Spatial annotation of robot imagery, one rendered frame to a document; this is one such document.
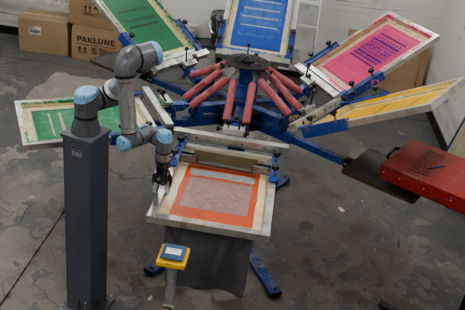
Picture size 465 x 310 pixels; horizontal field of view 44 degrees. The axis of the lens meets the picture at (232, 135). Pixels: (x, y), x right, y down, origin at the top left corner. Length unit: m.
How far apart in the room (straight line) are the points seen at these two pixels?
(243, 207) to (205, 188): 0.25
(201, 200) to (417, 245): 2.23
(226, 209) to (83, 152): 0.78
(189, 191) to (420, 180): 1.23
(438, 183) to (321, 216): 1.65
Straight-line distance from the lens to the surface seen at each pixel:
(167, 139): 2.73
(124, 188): 4.78
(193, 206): 2.90
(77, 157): 3.05
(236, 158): 3.18
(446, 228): 5.05
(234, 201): 2.98
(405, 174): 3.27
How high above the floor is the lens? 2.62
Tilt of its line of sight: 27 degrees down
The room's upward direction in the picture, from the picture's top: 7 degrees clockwise
